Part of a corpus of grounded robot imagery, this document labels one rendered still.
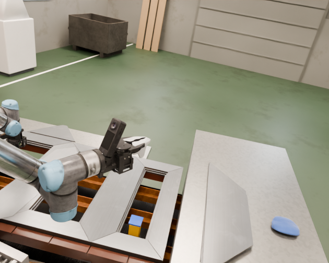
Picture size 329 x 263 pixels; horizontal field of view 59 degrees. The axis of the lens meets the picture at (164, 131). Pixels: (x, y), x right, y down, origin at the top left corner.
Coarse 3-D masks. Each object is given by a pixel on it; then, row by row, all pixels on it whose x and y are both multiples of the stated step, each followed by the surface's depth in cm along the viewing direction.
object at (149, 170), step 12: (36, 144) 193; (72, 144) 196; (144, 168) 186; (36, 204) 146; (156, 204) 160; (24, 228) 134; (36, 228) 132; (120, 228) 142; (72, 240) 131; (120, 252) 129
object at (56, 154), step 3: (54, 150) 187; (57, 150) 188; (51, 153) 184; (54, 153) 184; (57, 153) 184; (60, 153) 185; (63, 153) 185; (66, 153) 186; (51, 156) 181; (54, 156) 182; (57, 156) 182; (60, 156) 182; (63, 156) 183; (66, 156) 183
